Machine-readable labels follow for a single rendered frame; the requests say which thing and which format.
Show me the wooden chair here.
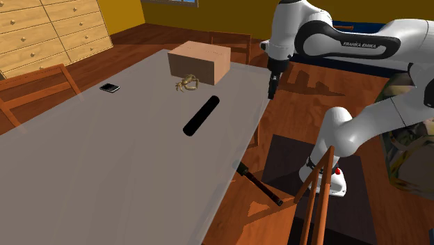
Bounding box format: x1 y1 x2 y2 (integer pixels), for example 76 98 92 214
202 145 337 245
0 63 84 134
209 31 252 65

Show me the brown cardboard box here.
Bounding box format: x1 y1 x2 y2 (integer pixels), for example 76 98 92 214
167 40 232 86

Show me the black cylinder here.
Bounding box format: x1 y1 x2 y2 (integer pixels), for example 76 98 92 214
182 95 221 138

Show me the tan crab figure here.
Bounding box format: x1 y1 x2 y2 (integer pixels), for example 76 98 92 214
175 73 200 93

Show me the window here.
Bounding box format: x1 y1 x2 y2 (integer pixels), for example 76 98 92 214
140 0 200 8

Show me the camouflage patterned bag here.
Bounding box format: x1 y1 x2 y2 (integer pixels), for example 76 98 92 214
373 72 434 202

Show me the dark robot stand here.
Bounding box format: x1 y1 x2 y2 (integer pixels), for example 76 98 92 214
262 134 378 245

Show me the black phone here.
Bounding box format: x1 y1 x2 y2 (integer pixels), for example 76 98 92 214
99 82 121 94

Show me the grey table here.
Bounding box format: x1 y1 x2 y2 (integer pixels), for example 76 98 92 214
0 49 284 245

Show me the wooden chest of drawers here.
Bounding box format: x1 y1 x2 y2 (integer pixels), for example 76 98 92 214
0 0 114 80

